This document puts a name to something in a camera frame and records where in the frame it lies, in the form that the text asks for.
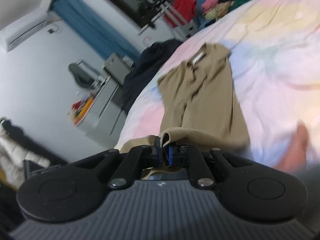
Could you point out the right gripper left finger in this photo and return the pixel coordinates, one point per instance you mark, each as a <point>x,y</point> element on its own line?
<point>73,191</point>

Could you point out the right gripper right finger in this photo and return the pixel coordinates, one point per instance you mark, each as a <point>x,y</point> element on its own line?
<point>247,189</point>

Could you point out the person's left hand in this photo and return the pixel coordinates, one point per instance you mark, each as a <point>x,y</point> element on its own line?
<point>295,157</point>

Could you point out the orange box on dresser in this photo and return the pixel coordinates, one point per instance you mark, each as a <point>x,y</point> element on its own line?
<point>80,109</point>

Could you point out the white dresser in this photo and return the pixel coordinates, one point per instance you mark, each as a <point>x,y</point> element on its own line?
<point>106,118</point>

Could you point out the grey chair back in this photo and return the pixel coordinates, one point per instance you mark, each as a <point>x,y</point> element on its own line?
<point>116,68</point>

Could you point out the pastel bed sheet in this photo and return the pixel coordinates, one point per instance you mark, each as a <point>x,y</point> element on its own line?
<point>274,58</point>

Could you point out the dark navy garment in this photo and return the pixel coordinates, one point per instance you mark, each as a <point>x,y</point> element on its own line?
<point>149,63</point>

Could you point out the white air conditioner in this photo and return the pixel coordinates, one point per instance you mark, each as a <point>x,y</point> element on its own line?
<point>23,28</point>

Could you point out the left blue curtain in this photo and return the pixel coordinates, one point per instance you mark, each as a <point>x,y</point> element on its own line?
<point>102,37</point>

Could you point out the silver garment steamer stand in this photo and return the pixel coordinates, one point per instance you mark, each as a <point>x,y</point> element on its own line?
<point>179,26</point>

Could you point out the beige patterned garment in pile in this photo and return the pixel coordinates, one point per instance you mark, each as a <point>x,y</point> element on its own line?
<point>220,10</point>

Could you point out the red garment on stand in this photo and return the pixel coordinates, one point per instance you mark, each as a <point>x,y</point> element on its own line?
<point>187,8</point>

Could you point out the pink garment in pile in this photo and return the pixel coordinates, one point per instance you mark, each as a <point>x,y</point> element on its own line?
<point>208,5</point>

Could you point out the wavy frame mirror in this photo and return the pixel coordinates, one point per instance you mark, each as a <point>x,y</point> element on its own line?
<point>85,76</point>

